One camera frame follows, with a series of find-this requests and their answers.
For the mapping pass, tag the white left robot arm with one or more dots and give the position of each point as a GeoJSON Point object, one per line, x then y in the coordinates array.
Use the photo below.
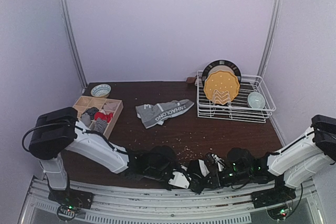
{"type": "Point", "coordinates": [61, 130]}

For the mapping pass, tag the wooden compartment organizer box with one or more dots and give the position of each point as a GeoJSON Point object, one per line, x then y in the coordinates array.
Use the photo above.
{"type": "Point", "coordinates": [85, 102]}

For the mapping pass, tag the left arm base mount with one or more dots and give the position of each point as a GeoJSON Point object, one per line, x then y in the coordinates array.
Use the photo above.
{"type": "Point", "coordinates": [71, 202]}

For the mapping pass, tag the dark striped rolled underwear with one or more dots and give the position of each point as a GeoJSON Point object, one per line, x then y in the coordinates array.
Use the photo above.
{"type": "Point", "coordinates": [91, 112]}

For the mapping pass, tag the brown cloth item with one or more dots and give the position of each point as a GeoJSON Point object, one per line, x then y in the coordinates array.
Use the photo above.
{"type": "Point", "coordinates": [191, 80]}

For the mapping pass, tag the blue yellow patterned bowl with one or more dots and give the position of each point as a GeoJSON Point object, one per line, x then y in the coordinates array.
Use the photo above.
{"type": "Point", "coordinates": [101, 91]}

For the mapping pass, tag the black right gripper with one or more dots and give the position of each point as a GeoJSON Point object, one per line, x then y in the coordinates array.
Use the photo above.
{"type": "Point", "coordinates": [213, 176]}

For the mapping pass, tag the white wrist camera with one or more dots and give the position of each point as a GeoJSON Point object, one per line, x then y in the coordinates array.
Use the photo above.
{"type": "Point", "coordinates": [179, 180]}
{"type": "Point", "coordinates": [216, 161]}

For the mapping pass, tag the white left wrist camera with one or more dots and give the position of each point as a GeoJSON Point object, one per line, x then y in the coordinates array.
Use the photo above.
{"type": "Point", "coordinates": [179, 180]}

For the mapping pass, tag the right aluminium corner post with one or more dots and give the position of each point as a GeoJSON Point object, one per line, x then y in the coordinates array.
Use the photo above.
{"type": "Point", "coordinates": [274, 19]}

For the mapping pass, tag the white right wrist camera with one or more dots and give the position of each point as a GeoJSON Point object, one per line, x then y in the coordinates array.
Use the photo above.
{"type": "Point", "coordinates": [216, 161]}

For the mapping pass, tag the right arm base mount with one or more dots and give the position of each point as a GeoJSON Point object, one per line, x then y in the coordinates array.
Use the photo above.
{"type": "Point", "coordinates": [276, 198]}

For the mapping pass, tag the left aluminium corner post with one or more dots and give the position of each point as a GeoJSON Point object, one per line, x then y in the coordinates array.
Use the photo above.
{"type": "Point", "coordinates": [72, 43]}

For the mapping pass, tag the grey striped rolled underwear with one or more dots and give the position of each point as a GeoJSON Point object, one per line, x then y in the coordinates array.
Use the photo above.
{"type": "Point", "coordinates": [100, 125]}

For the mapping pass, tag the black underwear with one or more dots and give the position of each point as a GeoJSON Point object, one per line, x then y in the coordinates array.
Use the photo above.
{"type": "Point", "coordinates": [201, 176]}

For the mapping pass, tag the grey underwear white waistband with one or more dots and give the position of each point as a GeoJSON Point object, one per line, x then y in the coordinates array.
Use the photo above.
{"type": "Point", "coordinates": [86, 119]}

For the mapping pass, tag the yellow scalloped plate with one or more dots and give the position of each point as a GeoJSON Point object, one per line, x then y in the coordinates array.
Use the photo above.
{"type": "Point", "coordinates": [221, 87]}

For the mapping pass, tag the red rolled underwear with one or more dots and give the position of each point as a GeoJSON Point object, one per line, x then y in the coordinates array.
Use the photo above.
{"type": "Point", "coordinates": [105, 117]}

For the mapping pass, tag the pale green glass bowl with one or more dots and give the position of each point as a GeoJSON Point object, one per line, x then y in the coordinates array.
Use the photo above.
{"type": "Point", "coordinates": [256, 100]}

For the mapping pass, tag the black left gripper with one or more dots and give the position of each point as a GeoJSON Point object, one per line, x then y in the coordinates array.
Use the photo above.
{"type": "Point", "coordinates": [166, 172]}

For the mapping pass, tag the aluminium rail front frame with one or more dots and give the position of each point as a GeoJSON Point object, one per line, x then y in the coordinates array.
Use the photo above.
{"type": "Point", "coordinates": [112, 204]}

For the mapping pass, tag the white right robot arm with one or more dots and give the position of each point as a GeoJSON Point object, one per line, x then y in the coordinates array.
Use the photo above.
{"type": "Point", "coordinates": [291, 164]}

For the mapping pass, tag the black rimmed plate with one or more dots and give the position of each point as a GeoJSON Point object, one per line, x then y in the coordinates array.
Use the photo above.
{"type": "Point", "coordinates": [223, 65]}

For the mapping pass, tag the white wire dish rack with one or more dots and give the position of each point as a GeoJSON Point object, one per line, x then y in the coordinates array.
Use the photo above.
{"type": "Point", "coordinates": [238, 109]}

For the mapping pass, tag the pink beige rolled underwear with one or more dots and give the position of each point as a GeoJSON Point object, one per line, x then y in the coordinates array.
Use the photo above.
{"type": "Point", "coordinates": [110, 106]}

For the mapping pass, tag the aluminium corner post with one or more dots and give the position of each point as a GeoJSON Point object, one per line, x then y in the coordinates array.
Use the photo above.
{"type": "Point", "coordinates": [274, 19]}
{"type": "Point", "coordinates": [72, 43]}

